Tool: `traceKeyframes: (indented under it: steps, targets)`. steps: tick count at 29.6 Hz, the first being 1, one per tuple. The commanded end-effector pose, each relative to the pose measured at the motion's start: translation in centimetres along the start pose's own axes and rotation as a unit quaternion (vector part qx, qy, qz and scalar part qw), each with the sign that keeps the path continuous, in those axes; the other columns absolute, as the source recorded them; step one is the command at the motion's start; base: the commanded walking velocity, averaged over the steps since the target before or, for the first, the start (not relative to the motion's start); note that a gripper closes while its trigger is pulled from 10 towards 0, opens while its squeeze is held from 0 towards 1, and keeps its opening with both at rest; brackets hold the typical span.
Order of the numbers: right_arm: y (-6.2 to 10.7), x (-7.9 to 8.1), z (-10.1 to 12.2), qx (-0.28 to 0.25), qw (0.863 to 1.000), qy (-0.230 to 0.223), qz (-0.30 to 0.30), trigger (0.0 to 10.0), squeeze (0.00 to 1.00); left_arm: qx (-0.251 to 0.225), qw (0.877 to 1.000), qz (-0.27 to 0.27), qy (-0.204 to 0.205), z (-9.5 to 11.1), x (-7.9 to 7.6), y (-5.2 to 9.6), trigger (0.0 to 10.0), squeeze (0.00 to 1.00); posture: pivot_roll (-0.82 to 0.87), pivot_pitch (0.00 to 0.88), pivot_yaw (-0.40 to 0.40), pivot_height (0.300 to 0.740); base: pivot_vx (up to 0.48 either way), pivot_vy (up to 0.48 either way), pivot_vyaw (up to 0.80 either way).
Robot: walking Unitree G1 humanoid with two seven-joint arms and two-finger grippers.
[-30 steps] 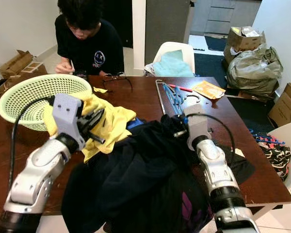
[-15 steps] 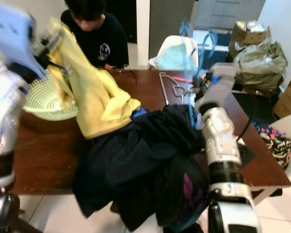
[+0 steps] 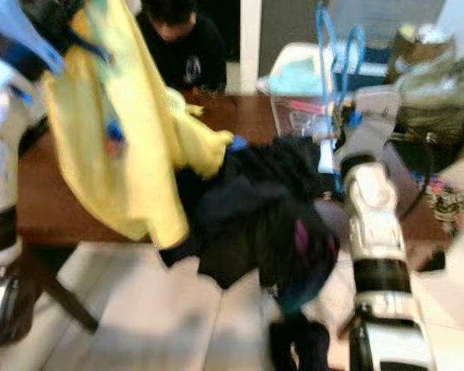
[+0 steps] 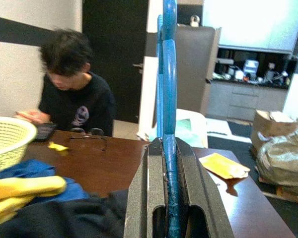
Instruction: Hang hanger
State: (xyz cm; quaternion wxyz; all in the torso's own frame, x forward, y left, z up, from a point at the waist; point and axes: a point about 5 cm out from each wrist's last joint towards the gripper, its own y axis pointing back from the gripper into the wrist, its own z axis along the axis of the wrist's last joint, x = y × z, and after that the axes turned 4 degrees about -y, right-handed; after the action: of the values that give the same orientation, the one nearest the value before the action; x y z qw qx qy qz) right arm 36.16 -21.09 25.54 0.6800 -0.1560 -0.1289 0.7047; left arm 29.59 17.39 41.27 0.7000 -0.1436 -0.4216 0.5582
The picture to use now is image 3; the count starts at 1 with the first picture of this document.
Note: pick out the blue cloth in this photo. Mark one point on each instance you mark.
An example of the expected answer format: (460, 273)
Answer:
(237, 143)

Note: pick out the blue plastic hanger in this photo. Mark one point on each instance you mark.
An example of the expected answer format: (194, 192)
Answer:
(322, 46)

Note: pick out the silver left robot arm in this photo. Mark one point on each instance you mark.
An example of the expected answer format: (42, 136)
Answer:
(4, 139)

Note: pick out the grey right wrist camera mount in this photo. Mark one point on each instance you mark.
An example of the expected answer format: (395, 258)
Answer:
(379, 116)

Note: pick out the colourful patterned bag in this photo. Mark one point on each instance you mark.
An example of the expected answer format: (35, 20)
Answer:
(445, 197)

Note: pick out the teal cloth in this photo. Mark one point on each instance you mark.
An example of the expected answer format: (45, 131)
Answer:
(294, 77)

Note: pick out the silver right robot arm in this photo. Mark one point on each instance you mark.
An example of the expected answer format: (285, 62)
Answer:
(379, 224)

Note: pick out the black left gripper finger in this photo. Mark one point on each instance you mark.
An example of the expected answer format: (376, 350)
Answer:
(93, 49)

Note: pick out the dark wooden table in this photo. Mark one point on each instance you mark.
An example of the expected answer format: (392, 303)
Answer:
(255, 116)

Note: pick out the yellow printed t-shirt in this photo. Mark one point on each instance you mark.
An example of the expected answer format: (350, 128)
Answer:
(131, 154)

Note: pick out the pink stick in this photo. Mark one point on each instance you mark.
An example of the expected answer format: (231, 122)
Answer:
(305, 107)

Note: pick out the grey drawer cabinet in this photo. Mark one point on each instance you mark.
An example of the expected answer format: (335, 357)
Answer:
(394, 15)

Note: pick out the white plastic chair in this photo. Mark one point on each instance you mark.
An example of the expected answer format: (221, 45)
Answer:
(294, 48)

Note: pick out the person in black clothes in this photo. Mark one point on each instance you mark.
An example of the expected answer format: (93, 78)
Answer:
(185, 54)

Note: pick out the olive plastic bag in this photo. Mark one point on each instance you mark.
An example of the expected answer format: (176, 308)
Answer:
(437, 85)

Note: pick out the dark navy garment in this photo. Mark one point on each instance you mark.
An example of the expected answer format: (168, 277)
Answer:
(309, 247)

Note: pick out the black garment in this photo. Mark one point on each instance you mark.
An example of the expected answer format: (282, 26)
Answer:
(255, 201)

